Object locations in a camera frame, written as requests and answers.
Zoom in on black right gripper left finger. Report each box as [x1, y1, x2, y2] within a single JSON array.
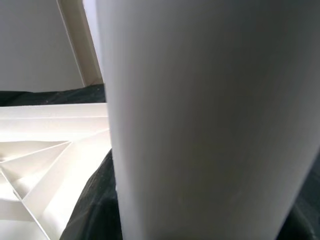
[[59, 148, 123, 240]]

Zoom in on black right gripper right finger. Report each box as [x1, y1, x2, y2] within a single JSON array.
[[283, 189, 320, 240]]

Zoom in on white plastic table top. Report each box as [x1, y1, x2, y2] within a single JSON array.
[[0, 102, 113, 240]]

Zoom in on white plastic table leg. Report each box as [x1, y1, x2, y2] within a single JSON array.
[[96, 0, 320, 240]]

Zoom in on black cloth table cover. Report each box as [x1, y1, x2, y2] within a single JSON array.
[[0, 83, 320, 201]]

